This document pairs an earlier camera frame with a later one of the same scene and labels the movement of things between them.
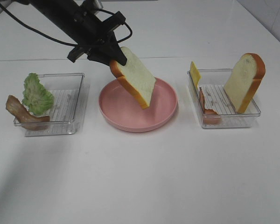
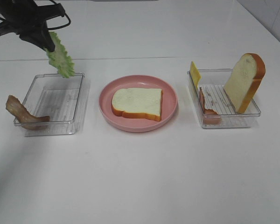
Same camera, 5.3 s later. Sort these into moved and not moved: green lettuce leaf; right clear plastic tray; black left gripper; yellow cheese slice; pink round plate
Moved: green lettuce leaf; black left gripper
Not moved: right clear plastic tray; yellow cheese slice; pink round plate
